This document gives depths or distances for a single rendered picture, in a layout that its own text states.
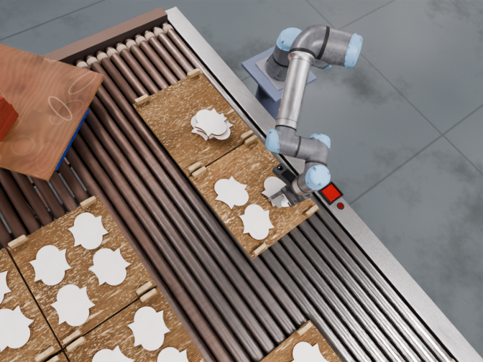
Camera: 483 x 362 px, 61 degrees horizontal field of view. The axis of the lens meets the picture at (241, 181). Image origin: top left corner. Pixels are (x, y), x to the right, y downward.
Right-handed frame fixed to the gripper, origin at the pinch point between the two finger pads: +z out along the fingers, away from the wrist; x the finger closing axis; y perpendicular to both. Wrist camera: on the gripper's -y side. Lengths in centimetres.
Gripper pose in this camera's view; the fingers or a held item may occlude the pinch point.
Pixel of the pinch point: (278, 191)
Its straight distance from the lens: 166.7
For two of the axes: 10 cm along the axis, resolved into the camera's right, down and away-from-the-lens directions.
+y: 5.6, 8.3, -0.3
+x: 7.8, -5.2, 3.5
